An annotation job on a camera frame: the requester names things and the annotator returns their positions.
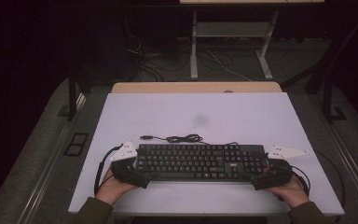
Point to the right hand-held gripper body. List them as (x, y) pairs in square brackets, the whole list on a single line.
[(279, 171)]

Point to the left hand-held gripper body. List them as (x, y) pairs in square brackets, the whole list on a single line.
[(124, 169)]

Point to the black computer keyboard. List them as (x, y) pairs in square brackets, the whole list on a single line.
[(183, 161)]

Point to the person's right hand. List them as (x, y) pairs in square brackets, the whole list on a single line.
[(289, 193)]

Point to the person's left hand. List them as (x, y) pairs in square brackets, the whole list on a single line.
[(112, 189)]

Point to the white table board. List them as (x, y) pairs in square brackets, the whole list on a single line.
[(199, 112)]

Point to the short black metal stand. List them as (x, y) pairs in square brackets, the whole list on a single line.
[(72, 99)]

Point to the tall black metal stand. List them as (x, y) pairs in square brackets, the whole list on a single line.
[(326, 77)]

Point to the black floor socket frame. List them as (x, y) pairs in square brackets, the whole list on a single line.
[(76, 144)]

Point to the aluminium floor rail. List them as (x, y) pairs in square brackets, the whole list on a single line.
[(48, 174), (351, 168)]

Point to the grey metal desk frame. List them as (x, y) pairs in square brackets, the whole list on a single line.
[(230, 29)]

